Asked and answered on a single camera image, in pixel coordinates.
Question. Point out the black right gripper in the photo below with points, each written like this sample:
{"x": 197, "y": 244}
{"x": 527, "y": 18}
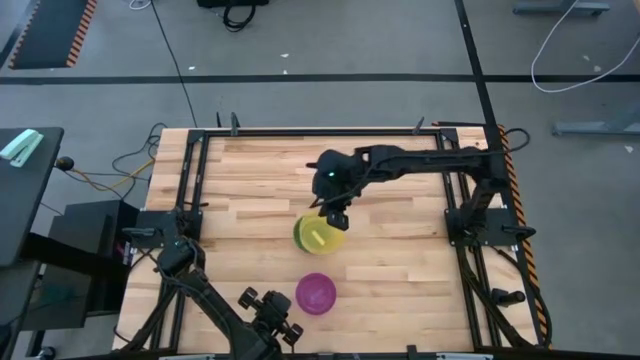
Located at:
{"x": 340, "y": 175}

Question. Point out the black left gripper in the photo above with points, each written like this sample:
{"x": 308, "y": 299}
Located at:
{"x": 272, "y": 311}

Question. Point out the yellow plastic bowl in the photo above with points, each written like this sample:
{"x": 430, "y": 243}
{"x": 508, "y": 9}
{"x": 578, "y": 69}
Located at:
{"x": 320, "y": 240}

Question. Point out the green plastic bowl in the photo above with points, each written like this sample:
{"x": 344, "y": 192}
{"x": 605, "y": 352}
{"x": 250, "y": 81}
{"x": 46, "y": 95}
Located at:
{"x": 297, "y": 232}

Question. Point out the purple plastic bowl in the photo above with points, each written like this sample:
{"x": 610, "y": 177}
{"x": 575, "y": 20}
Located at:
{"x": 315, "y": 294}

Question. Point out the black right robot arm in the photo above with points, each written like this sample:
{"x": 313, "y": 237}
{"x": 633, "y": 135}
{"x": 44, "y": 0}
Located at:
{"x": 430, "y": 160}

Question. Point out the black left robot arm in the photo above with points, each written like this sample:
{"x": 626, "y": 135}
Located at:
{"x": 210, "y": 300}

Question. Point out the black table clamp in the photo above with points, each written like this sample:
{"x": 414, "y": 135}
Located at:
{"x": 419, "y": 125}
{"x": 234, "y": 124}
{"x": 411, "y": 352}
{"x": 218, "y": 120}

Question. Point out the black cabinet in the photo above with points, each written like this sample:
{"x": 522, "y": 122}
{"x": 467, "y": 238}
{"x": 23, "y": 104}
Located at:
{"x": 75, "y": 280}

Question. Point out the black equipment box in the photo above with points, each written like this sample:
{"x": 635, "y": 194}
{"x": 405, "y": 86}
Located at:
{"x": 232, "y": 2}

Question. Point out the black round knob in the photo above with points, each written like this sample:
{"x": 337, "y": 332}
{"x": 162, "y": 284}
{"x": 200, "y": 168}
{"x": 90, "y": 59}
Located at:
{"x": 64, "y": 163}

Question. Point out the black side table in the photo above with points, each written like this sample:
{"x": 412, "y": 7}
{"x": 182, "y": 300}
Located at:
{"x": 20, "y": 210}

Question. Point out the grey desk foot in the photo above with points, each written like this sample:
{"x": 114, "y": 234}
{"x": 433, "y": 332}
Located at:
{"x": 595, "y": 127}

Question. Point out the mint green stapler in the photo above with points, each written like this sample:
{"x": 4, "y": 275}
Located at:
{"x": 22, "y": 145}

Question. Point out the grey desk base bar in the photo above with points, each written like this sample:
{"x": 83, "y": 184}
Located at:
{"x": 560, "y": 7}

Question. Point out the black mat with orange stripes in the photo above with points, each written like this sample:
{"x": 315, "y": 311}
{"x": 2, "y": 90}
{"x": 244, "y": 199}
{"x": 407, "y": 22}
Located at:
{"x": 47, "y": 32}

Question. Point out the black metal table frame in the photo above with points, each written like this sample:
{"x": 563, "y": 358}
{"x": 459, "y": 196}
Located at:
{"x": 320, "y": 132}

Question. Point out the white plastic bracket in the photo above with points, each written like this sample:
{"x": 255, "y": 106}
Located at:
{"x": 465, "y": 357}
{"x": 187, "y": 357}

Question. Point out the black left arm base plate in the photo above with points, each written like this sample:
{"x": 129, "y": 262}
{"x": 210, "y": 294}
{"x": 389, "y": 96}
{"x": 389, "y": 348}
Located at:
{"x": 150, "y": 222}

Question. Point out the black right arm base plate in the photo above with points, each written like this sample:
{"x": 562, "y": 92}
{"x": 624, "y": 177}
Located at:
{"x": 500, "y": 227}

